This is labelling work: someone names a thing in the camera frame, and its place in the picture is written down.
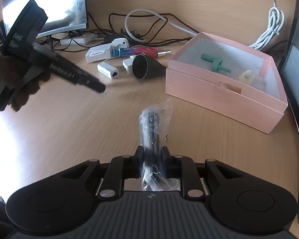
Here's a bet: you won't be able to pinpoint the clear bag of screws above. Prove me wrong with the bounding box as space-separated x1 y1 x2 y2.
139 99 180 192

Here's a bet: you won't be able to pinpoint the red blue toothpaste tube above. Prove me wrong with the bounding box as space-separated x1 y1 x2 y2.
112 46 171 58

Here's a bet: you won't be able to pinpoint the green plastic crank handle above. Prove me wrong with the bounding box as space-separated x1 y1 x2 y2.
201 53 232 73

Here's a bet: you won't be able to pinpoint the white power strip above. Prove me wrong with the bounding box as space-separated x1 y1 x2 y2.
60 33 96 46

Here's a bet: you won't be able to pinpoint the left computer monitor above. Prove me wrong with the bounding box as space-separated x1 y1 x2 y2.
2 0 89 38

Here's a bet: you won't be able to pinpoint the white boxy power adapter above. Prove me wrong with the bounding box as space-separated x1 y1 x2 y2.
85 43 112 63

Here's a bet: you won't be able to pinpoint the black rubber funnel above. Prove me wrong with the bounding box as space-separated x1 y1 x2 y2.
132 55 166 80

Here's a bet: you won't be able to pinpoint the pink open cardboard box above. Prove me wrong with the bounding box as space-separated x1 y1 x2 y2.
165 32 288 134

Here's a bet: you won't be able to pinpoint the white round travel plug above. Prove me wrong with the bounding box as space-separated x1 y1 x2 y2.
111 38 130 48

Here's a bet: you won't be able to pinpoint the yellowish object in box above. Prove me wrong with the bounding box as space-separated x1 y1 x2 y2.
237 70 254 85

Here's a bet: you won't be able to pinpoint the small white wall charger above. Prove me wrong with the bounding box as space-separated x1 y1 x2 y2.
118 58 134 74

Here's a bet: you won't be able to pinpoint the black cables on desk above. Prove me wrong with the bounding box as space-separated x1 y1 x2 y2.
47 12 200 53

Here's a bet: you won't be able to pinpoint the bundled white cable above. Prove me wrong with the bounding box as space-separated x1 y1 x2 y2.
248 0 285 52

